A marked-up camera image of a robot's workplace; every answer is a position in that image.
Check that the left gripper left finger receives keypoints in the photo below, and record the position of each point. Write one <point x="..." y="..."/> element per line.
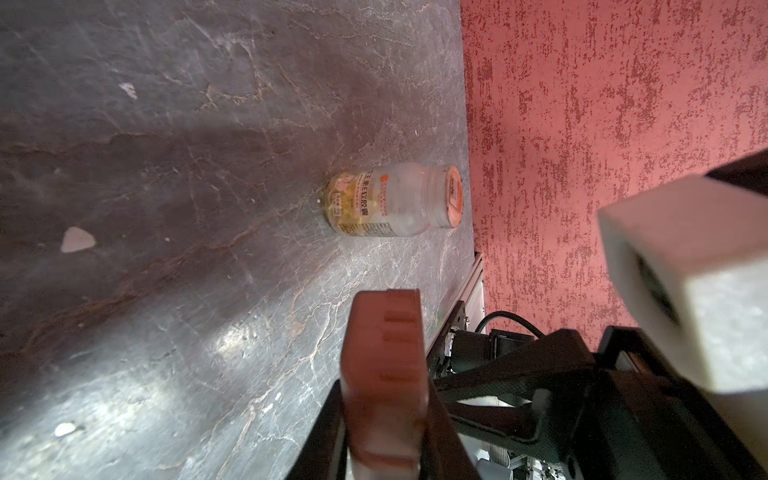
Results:
<point x="324" y="454"/>

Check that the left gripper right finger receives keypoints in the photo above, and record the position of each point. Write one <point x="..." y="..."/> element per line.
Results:
<point x="443" y="454"/>

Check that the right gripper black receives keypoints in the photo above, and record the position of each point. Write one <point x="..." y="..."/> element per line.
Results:
<point x="621" y="412"/>

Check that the amber pill bottle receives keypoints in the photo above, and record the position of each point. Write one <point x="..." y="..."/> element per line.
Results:
<point x="398" y="200"/>

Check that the aluminium frame rail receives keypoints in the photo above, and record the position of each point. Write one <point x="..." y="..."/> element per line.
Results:
<point x="464" y="311"/>

